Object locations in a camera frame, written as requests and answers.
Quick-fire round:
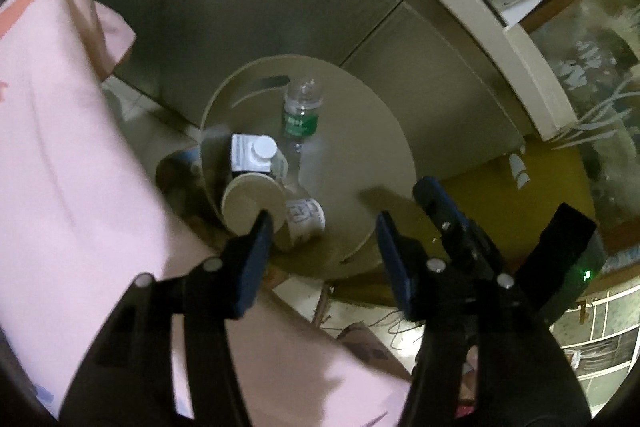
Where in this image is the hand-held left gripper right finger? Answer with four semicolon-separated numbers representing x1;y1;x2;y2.
376;212;591;427

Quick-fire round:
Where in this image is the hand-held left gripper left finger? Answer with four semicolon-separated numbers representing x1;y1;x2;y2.
60;210;274;427

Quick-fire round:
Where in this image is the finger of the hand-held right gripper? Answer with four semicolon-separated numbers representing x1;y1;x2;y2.
412;177;501;280
515;203;597;305

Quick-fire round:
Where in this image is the beige round trash bin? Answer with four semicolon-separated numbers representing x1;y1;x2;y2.
199;54;419;282

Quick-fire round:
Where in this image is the clear bottle with green label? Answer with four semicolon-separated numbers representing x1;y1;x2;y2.
281;78;324;154

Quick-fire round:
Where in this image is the white printed cup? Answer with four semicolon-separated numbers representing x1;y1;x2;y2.
284;197;327;247

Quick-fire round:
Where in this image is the white carton with cap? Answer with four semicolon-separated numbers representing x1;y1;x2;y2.
229;134;289;182

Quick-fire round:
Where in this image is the dark plastic bag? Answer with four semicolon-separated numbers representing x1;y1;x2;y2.
154;146;213;230

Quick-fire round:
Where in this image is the frosted glass door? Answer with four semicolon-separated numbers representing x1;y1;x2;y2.
529;0;640;228

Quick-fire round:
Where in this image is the pink blanket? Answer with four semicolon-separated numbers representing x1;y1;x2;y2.
0;0;412;427

